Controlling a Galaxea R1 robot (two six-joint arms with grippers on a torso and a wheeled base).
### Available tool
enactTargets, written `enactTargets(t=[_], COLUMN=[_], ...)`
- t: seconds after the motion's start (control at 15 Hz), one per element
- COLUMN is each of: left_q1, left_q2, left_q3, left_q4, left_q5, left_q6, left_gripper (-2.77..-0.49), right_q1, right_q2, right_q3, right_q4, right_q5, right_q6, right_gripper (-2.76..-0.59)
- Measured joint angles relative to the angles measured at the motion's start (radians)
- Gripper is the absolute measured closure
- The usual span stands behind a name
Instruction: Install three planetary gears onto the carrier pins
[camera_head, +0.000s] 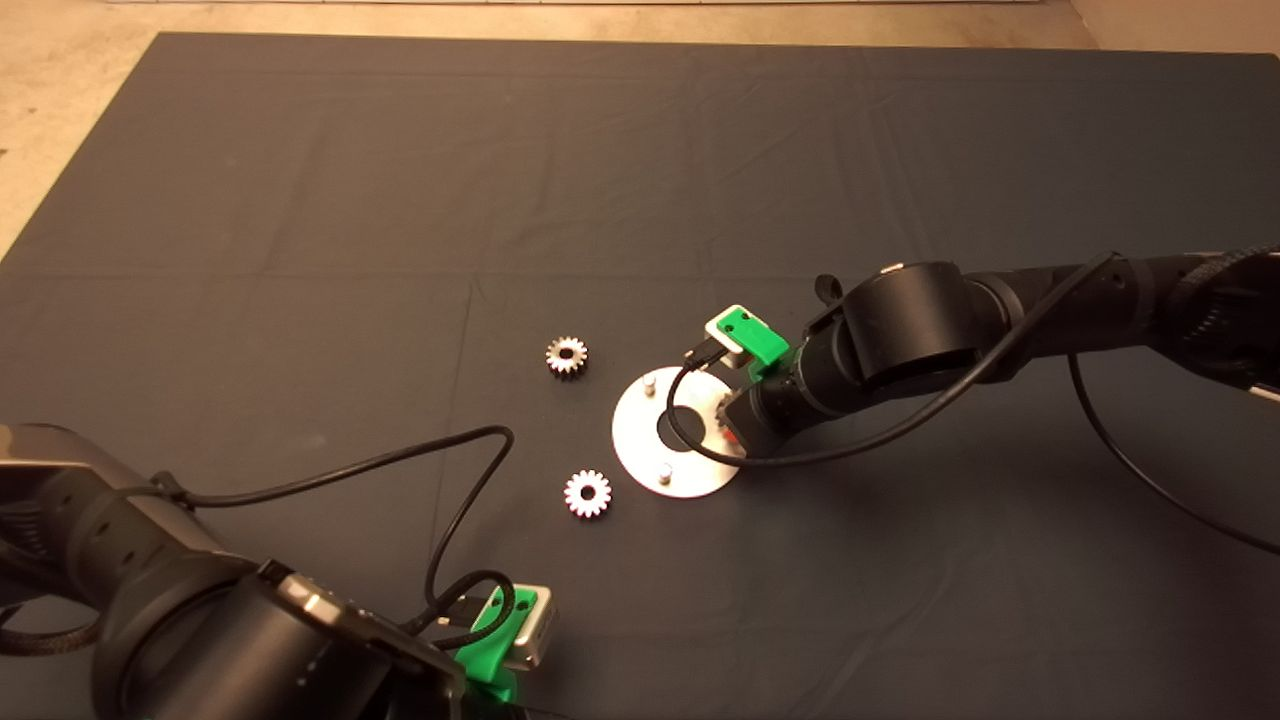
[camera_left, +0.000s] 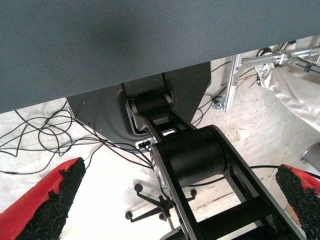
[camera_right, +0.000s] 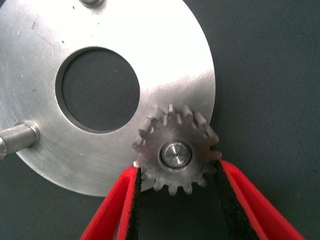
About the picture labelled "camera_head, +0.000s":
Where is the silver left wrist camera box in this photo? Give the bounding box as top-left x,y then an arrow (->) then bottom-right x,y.
500,585 -> 559,669

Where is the round metal carrier plate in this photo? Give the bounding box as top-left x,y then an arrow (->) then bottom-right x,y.
612,367 -> 746,498

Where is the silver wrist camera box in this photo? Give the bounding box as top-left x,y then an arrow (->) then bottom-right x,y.
500,585 -> 559,669
705,305 -> 751,369

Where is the black left camera cable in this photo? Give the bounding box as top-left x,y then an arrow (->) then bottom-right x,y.
150,425 -> 516,651

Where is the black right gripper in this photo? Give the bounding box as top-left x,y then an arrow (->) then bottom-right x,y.
728,385 -> 791,459

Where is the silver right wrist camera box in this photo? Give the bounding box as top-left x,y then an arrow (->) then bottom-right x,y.
705,305 -> 751,369

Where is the green right camera mount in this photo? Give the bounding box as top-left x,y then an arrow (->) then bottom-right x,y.
718,307 -> 791,381

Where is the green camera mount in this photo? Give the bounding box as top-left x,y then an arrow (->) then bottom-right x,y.
455,585 -> 536,703
718,307 -> 791,381

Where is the black braided left arm sleeve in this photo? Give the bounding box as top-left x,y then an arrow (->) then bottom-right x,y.
0,600 -> 101,657

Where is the dark grey table cloth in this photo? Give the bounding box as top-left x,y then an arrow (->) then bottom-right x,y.
0,33 -> 1280,720

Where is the green left camera mount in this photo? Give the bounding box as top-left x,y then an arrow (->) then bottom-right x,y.
455,585 -> 536,703

